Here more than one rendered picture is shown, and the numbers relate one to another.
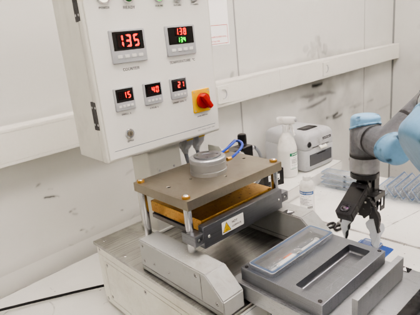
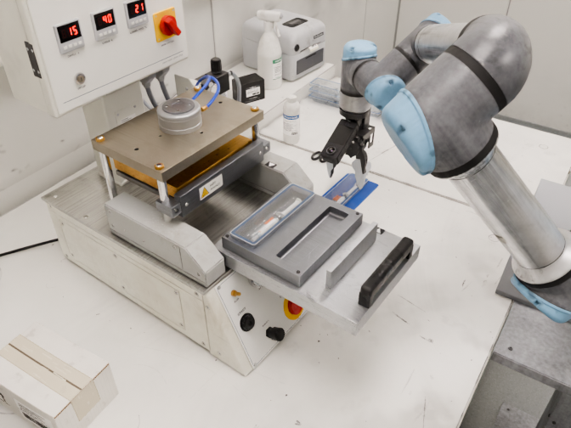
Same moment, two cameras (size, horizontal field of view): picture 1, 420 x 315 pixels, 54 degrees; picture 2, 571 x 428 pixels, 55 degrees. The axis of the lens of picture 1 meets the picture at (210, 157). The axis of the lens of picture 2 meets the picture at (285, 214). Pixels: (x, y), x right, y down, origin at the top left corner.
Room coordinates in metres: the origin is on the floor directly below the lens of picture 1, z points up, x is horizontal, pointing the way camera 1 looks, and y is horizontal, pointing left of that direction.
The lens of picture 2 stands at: (-0.09, 0.02, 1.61)
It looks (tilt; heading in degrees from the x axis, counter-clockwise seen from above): 38 degrees down; 347
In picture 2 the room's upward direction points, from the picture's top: straight up
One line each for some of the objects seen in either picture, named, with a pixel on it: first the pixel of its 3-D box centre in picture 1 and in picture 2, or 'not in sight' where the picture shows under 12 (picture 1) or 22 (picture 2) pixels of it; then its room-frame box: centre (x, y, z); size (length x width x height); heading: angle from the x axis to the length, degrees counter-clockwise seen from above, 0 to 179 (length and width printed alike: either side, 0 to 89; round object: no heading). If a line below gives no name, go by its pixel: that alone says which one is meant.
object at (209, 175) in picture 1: (207, 177); (178, 126); (0.87, 0.01, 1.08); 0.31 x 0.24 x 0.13; 131
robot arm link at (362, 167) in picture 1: (363, 164); (354, 98); (1.02, -0.40, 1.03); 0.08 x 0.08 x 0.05
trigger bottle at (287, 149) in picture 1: (287, 146); (269, 49); (1.61, -0.32, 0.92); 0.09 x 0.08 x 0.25; 57
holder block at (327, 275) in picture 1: (313, 264); (294, 229); (0.64, -0.16, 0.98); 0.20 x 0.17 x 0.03; 131
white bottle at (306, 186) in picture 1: (307, 195); (291, 119); (1.32, -0.32, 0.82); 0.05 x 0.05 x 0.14
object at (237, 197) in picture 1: (214, 189); (186, 143); (0.84, 0.00, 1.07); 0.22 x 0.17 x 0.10; 131
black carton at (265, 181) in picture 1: (270, 175); (248, 88); (1.53, -0.23, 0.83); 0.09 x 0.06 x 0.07; 110
